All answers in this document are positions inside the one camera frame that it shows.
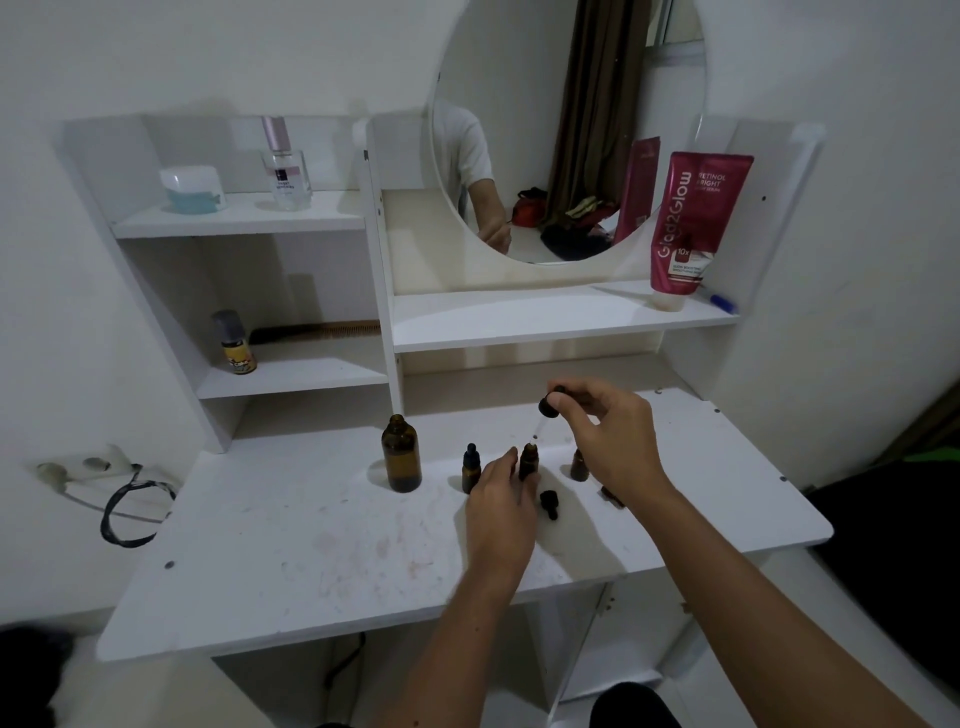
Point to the person's right hand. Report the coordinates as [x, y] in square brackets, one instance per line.
[622, 450]

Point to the person's left hand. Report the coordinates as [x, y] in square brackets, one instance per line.
[502, 525]

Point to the small amber glass bottle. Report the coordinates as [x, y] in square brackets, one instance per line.
[471, 480]
[529, 463]
[578, 468]

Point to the black dropper with glass pipette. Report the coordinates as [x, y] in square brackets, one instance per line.
[550, 406]

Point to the large amber glass bottle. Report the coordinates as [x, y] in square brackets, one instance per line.
[401, 457]

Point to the person's right forearm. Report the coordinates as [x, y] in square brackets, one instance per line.
[757, 615]

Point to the person's left forearm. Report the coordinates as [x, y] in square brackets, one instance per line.
[442, 660]

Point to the person's right leg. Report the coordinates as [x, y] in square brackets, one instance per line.
[634, 709]

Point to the small yellow label bottle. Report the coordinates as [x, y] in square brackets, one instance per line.
[238, 360]

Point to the clear perfume bottle pink cap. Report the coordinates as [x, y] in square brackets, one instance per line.
[289, 180]

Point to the blue pen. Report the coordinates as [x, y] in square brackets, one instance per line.
[724, 303]

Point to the red cosmetic tube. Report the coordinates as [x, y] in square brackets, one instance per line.
[697, 225]

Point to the white vanity desk with shelves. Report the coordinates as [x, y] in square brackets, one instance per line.
[300, 379]

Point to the brown comb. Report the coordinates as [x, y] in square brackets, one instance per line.
[315, 331]

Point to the black green bag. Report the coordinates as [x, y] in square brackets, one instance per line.
[892, 562]

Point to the round mirror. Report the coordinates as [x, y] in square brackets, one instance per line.
[525, 90]

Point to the white and blue cream jar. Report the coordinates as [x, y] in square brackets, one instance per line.
[191, 189]

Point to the black cloth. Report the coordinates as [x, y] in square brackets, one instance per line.
[30, 675]

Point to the white wall socket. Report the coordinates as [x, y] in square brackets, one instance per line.
[94, 463]

